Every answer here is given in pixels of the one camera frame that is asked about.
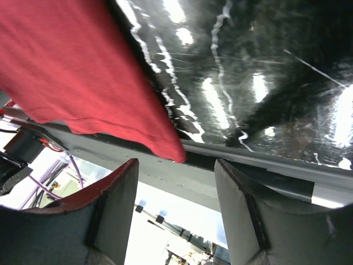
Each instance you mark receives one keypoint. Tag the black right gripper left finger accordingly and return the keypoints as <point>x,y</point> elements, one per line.
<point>91,226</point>

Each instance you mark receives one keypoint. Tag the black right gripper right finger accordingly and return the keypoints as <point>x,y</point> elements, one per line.
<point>263,226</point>

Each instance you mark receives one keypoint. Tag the dark red t shirt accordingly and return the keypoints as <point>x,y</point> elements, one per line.
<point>69,61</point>

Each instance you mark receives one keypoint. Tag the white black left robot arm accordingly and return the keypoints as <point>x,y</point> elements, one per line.
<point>28,142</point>

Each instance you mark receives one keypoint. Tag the black marbled table mat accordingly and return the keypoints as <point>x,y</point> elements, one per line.
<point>268,77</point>

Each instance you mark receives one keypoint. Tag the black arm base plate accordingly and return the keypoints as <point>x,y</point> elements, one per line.
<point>193,179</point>

